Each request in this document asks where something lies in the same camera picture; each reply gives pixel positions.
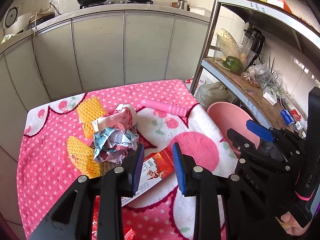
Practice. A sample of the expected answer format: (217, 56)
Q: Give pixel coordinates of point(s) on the clear glass bowl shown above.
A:
(246, 56)

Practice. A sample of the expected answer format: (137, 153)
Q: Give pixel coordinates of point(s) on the bag of brown snacks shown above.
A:
(250, 79)

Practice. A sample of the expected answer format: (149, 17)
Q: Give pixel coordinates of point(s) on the colourful paper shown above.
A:
(111, 144)

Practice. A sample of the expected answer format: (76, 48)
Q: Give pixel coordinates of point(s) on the blue tissue pack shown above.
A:
(287, 117)

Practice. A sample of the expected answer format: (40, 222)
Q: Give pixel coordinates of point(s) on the red white medicine box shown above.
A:
(156, 167)

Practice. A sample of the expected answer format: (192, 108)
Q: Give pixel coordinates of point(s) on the grey kitchen cabinet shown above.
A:
(88, 49)

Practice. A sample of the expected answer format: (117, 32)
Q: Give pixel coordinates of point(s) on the red packet on shelf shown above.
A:
(295, 115)

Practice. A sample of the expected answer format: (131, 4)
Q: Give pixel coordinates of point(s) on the small metal kettle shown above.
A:
(182, 4)

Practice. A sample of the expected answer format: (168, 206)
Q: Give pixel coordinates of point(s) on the small white box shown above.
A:
(270, 96)

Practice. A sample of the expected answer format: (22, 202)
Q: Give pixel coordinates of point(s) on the white sack under shelf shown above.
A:
(209, 92)

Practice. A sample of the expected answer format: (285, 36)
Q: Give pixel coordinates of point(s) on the yellow foam fruit net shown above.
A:
(82, 156)

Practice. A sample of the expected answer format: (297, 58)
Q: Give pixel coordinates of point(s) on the green bell pepper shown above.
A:
(233, 64)

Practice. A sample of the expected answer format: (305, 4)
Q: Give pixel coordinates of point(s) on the metal storage shelf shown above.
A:
(291, 48)

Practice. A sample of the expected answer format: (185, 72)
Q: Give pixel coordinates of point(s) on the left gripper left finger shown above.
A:
(72, 215)

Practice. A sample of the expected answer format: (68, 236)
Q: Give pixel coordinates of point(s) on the pink polka dot towel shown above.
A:
(45, 171)

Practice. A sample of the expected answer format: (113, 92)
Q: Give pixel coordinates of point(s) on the napa cabbage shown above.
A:
(227, 43)

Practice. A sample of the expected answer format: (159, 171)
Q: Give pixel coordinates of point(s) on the white rice cooker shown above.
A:
(15, 22)

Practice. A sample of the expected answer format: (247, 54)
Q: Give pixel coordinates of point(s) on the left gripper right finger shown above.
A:
(246, 216)

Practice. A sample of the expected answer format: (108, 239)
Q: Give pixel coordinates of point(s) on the right hand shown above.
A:
(291, 225)

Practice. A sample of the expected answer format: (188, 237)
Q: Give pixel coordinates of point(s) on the clear plastic bag greens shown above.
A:
(270, 79)

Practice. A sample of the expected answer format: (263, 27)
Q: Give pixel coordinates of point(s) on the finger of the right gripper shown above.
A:
(237, 140)
(261, 131)

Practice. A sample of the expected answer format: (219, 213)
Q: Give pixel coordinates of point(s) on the black blender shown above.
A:
(254, 40)

